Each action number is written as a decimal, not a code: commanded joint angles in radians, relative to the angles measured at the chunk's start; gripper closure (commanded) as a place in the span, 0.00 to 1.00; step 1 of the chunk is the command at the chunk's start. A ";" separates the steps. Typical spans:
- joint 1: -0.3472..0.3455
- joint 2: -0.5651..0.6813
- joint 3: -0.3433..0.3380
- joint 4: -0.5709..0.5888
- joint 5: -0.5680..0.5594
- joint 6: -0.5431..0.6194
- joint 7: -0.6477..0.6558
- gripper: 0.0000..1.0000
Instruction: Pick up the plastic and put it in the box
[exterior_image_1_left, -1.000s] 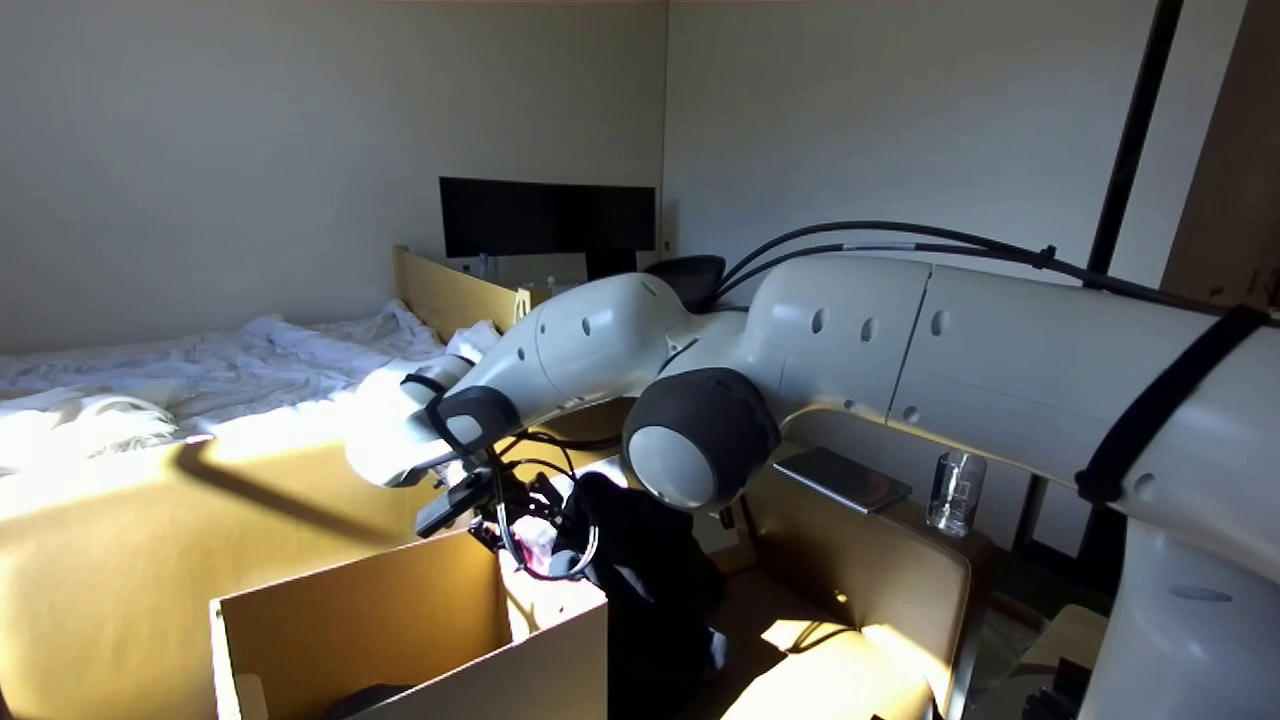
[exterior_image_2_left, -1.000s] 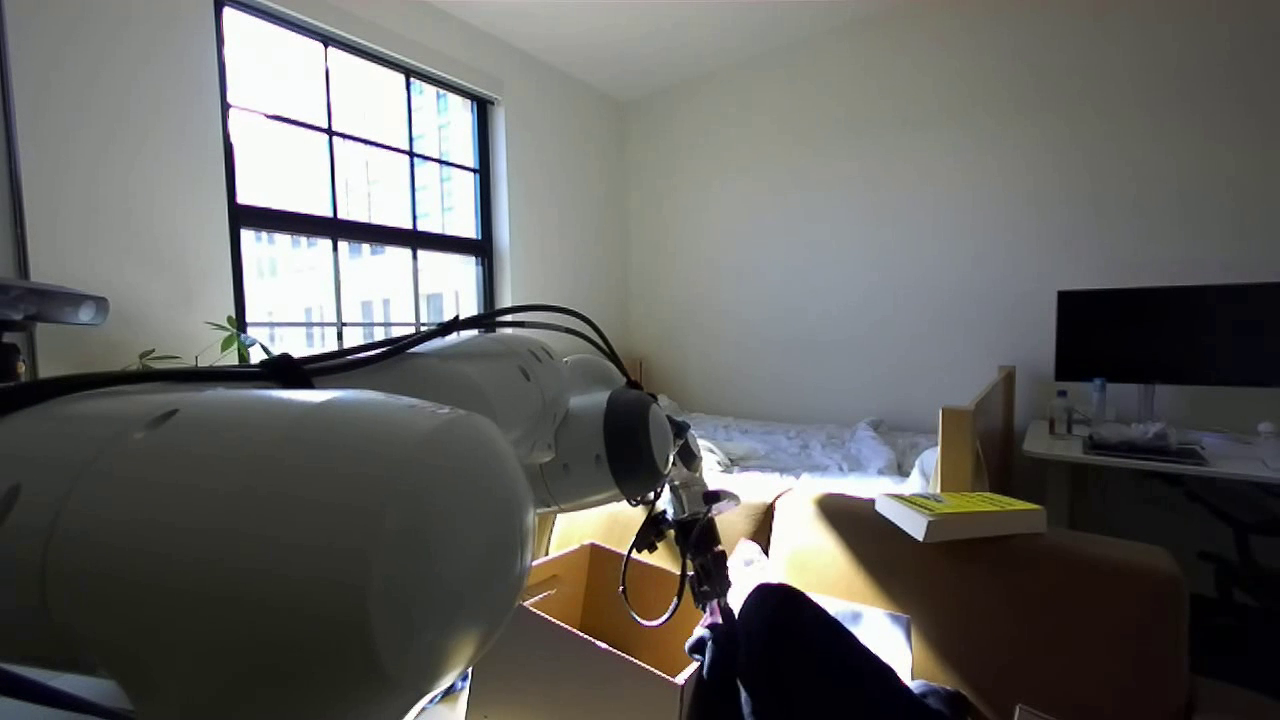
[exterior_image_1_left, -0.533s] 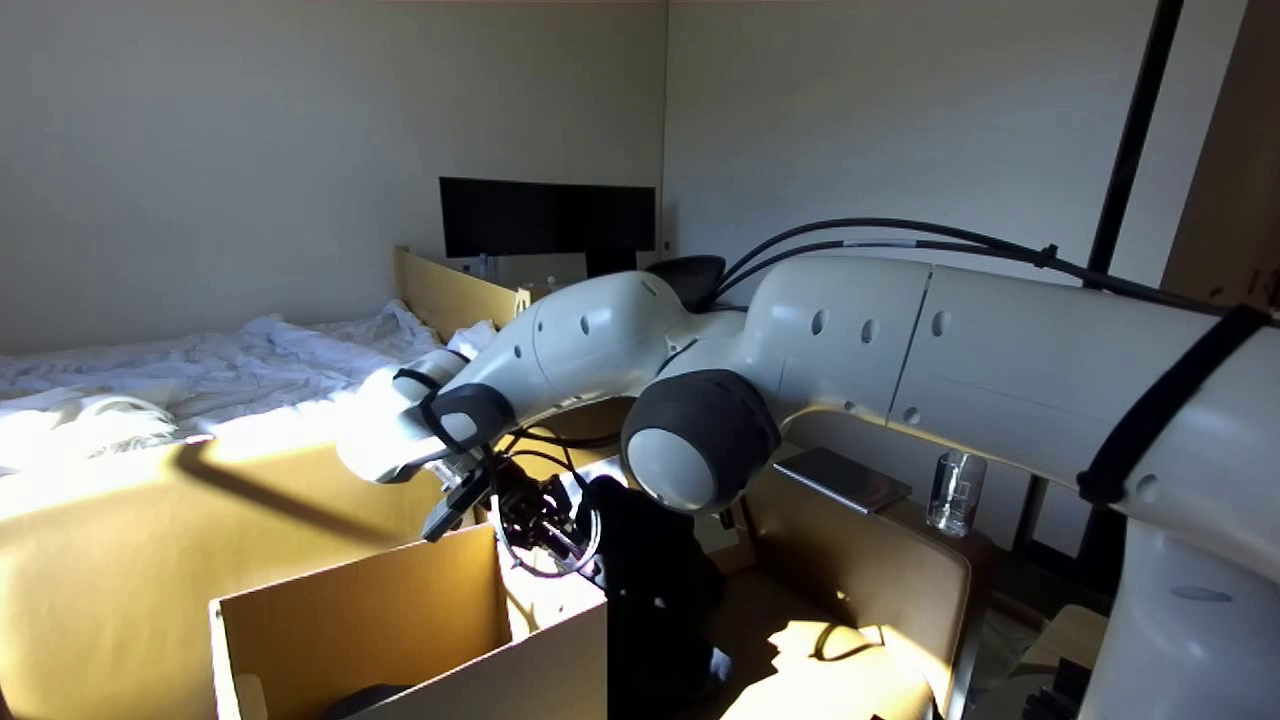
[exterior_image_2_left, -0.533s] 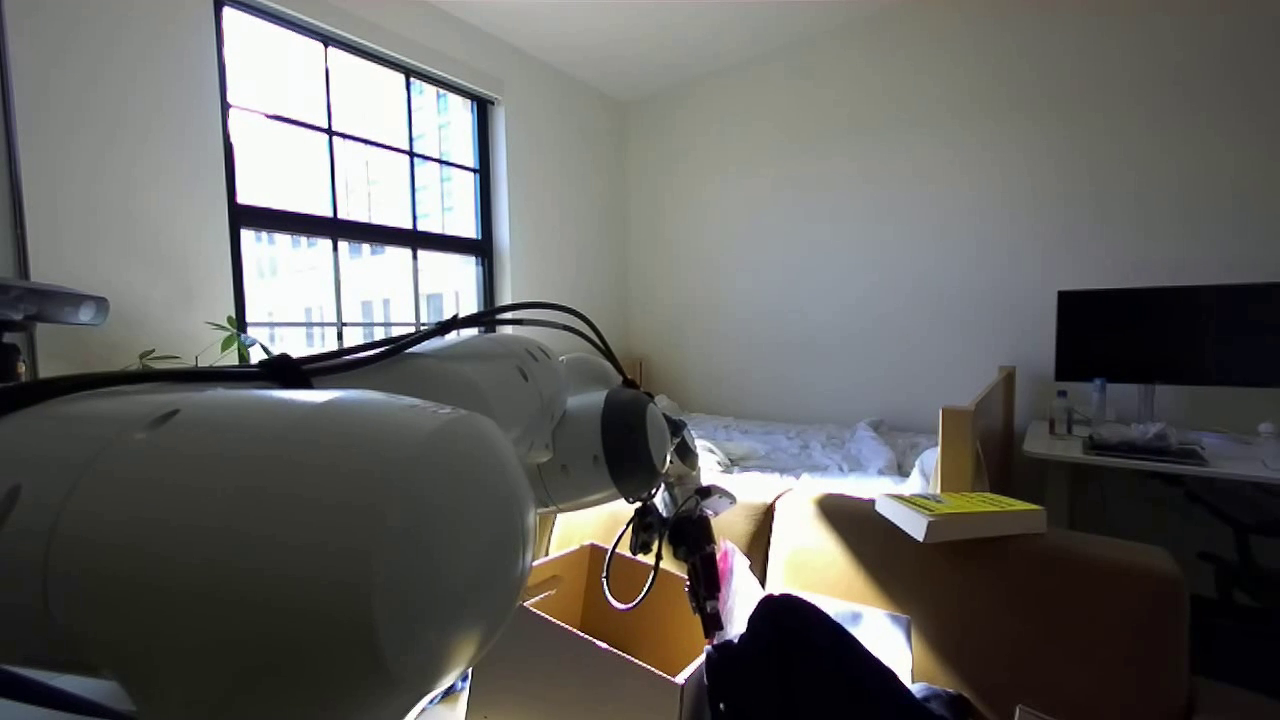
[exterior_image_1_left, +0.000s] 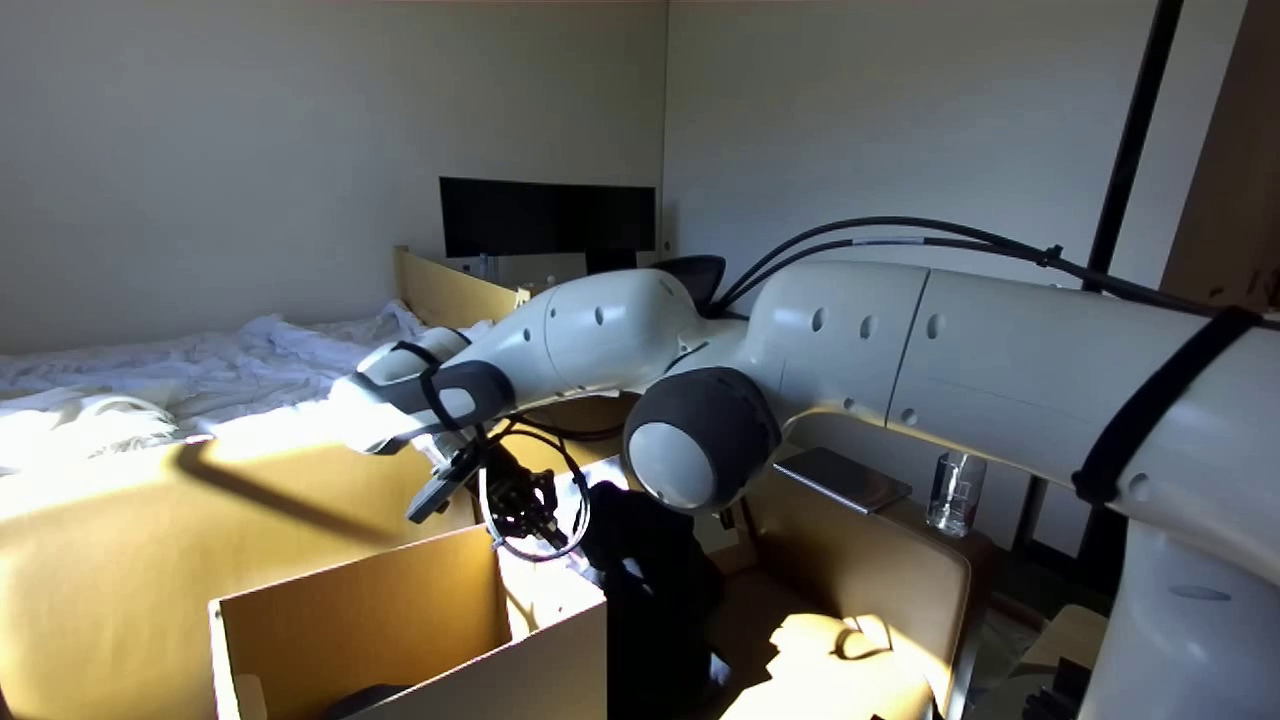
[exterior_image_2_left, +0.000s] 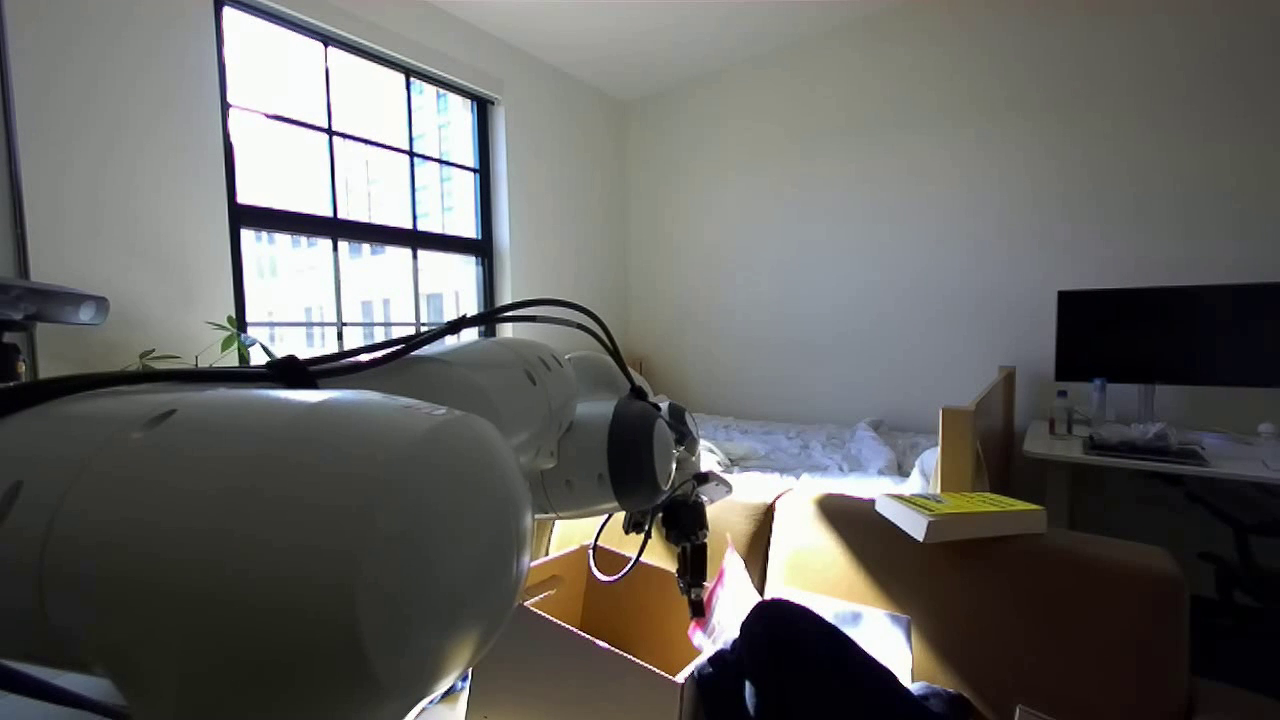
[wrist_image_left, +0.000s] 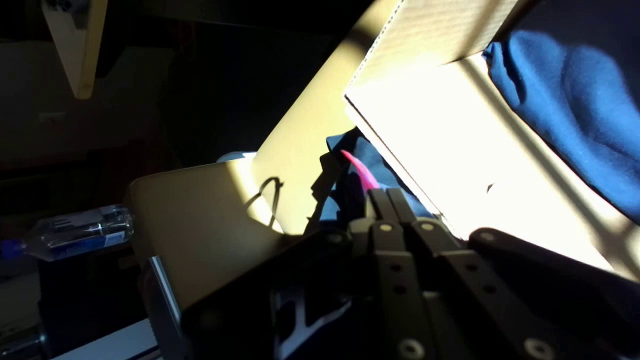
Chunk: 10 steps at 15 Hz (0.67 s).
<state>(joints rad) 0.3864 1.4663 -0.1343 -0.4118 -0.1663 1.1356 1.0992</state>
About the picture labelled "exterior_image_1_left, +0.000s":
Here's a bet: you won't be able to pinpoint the black office chair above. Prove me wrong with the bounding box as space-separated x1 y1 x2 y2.
648 251 728 321

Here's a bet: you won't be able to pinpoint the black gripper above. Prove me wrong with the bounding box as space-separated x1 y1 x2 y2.
476 448 577 561

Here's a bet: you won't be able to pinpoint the black door frame strip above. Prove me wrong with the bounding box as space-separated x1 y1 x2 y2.
1080 0 1187 286

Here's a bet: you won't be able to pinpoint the white bed sheets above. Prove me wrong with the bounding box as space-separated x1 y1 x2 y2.
0 301 472 528

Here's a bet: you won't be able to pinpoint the black computer monitor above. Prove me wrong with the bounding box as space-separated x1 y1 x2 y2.
435 177 658 276

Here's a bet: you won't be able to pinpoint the dark flat notebook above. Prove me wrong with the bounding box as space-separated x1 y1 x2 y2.
766 445 917 519

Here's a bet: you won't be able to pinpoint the black strap on arm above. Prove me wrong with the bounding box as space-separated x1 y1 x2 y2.
1069 305 1264 509

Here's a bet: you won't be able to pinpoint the clear water bottle blue cap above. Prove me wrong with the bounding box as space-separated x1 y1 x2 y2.
926 448 990 542

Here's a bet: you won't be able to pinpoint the small brown cardboard packet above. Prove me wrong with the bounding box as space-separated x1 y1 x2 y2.
703 494 759 566

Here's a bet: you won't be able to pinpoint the open cardboard box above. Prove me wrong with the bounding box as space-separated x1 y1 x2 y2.
206 522 612 720

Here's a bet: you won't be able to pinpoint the wooden bed headboard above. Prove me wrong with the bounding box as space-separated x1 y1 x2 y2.
391 242 534 335

